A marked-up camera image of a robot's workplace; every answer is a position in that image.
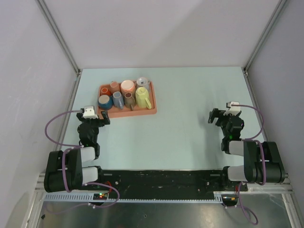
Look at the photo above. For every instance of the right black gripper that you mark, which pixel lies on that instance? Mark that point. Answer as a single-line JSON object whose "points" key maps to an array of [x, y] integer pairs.
{"points": [[216, 113]]}

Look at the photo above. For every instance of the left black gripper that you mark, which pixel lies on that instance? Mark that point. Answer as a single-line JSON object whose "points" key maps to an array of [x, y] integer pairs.
{"points": [[101, 123]]}

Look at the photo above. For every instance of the grey blue mug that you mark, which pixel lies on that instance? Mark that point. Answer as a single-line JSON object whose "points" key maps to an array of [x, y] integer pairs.
{"points": [[118, 100]]}

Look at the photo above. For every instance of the brown mug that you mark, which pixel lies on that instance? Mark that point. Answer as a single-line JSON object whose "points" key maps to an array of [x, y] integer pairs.
{"points": [[129, 100]]}

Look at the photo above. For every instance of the yellow faceted mug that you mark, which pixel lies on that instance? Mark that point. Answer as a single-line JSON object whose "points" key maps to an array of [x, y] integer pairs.
{"points": [[142, 98]]}

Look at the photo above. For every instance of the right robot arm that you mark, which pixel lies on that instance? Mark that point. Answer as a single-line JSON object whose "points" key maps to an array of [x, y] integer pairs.
{"points": [[261, 160]]}

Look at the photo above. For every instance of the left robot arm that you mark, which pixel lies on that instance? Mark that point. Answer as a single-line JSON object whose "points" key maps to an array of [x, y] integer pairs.
{"points": [[64, 169]]}

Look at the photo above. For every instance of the dark blue mug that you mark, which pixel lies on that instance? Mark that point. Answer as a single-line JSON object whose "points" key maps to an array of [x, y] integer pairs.
{"points": [[105, 102]]}

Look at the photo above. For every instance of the orange mug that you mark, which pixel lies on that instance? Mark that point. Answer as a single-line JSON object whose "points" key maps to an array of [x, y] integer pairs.
{"points": [[105, 91]]}

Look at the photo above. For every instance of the small pink mug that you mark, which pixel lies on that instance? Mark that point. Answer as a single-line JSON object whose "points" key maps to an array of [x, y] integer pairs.
{"points": [[114, 87]]}

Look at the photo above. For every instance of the large peach mug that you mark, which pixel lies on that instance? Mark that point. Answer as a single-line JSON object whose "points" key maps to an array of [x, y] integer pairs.
{"points": [[128, 86]]}

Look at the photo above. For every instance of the clear glass mug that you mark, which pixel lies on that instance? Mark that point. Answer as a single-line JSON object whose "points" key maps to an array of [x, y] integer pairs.
{"points": [[143, 82]]}

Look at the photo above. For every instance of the salmon plastic tray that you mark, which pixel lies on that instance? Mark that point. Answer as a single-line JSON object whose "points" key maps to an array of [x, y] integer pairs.
{"points": [[115, 112]]}

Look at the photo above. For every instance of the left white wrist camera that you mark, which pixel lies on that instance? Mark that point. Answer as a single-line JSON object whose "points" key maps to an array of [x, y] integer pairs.
{"points": [[89, 111]]}

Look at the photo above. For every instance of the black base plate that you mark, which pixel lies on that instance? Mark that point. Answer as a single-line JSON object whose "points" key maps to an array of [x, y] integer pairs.
{"points": [[167, 185]]}

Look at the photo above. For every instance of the white cable duct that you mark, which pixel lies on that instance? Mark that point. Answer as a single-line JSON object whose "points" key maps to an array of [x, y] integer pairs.
{"points": [[95, 197]]}

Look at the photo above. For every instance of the aluminium front rail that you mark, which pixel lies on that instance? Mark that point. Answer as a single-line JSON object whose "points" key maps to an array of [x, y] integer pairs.
{"points": [[95, 185]]}

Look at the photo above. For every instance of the left aluminium frame post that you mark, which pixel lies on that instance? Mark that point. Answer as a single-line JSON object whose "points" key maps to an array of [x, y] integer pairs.
{"points": [[58, 35]]}

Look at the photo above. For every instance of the aluminium frame post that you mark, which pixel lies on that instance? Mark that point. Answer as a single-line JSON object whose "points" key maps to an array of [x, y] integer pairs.
{"points": [[276, 15], [58, 35]]}

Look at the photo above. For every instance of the right aluminium frame post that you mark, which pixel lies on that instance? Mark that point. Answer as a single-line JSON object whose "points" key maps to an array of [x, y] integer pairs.
{"points": [[276, 15]]}

